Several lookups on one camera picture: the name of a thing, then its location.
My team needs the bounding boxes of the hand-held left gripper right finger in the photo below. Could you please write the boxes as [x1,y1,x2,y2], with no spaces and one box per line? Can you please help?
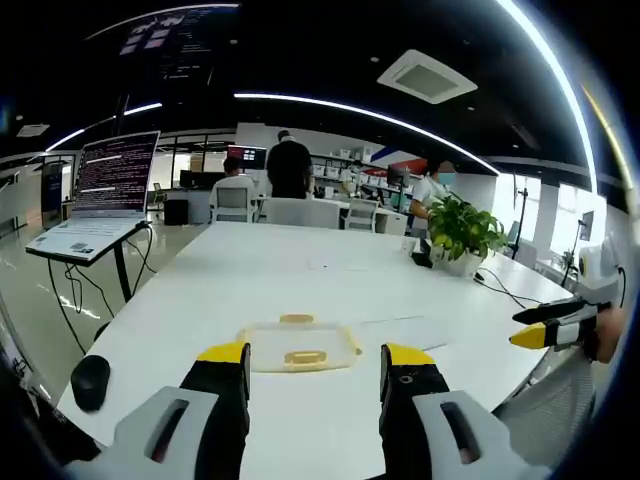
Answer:
[378,342,551,480]

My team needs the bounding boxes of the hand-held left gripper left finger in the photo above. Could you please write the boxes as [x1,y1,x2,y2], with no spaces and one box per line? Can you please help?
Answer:
[64,341,253,480]

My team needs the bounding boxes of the person's right hand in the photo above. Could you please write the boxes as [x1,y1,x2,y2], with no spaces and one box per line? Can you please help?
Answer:
[595,306,627,364]

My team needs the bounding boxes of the grey mesh chair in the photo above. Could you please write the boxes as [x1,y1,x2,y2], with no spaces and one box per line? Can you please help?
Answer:
[491,348,599,469]

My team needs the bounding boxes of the black tripod stand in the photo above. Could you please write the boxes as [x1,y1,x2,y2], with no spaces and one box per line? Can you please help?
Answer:
[511,171,532,259]

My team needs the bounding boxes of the clear container lid yellow clasps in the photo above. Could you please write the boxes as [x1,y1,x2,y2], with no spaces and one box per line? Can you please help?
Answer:
[234,313,364,375]

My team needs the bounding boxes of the black computer mouse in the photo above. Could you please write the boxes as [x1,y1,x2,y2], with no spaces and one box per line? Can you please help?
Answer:
[69,355,112,413]

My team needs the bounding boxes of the green potted plant white pot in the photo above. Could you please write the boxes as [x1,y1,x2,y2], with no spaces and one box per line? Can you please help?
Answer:
[426,193,510,279]

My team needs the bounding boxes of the small black box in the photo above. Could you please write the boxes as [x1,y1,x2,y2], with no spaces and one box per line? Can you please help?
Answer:
[409,238,434,269]

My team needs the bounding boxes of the black-legged laptop stand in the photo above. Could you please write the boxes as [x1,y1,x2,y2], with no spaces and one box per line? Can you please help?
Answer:
[43,219,154,346]

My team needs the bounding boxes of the white office chair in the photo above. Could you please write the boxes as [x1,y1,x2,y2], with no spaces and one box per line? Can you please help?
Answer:
[343,197,380,233]
[211,185,257,225]

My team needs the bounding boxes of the long ceiling light strip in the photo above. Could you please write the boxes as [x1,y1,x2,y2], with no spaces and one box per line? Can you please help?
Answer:
[492,0,600,194]
[233,91,501,175]

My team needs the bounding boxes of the open laptop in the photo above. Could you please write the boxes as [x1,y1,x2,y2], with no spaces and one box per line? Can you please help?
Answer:
[24,130,162,264]

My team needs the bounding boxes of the red-lit monitor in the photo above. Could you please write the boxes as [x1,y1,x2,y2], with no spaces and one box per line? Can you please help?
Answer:
[226,144,269,169]

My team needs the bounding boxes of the ceiling air conditioner unit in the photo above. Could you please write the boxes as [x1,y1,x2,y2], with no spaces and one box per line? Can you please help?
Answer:
[376,48,480,106]

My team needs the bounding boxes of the black cable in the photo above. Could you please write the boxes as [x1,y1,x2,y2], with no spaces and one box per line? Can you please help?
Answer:
[473,268,544,309]
[47,224,157,351]

